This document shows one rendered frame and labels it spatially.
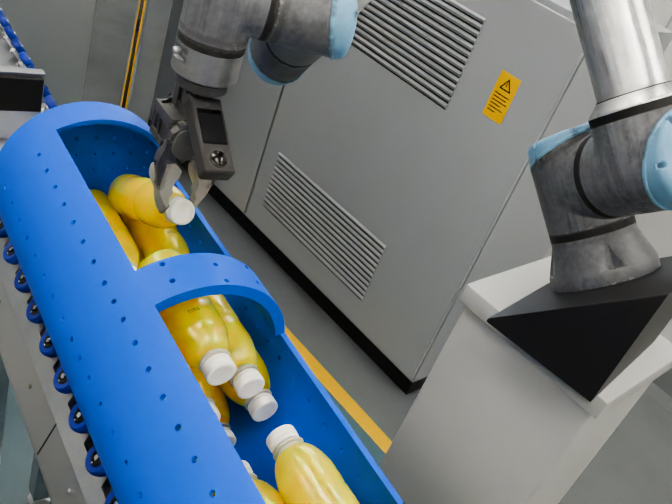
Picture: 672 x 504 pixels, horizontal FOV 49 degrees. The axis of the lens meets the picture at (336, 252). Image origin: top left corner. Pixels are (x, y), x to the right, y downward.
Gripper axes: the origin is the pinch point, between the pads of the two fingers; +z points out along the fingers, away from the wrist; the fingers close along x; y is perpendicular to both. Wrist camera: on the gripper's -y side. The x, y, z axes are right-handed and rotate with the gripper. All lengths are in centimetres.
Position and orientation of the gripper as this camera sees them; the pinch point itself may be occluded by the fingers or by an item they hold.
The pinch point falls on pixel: (178, 207)
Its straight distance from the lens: 110.7
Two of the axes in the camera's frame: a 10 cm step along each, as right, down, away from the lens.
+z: -3.2, 7.9, 5.2
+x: -8.0, 0.8, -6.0
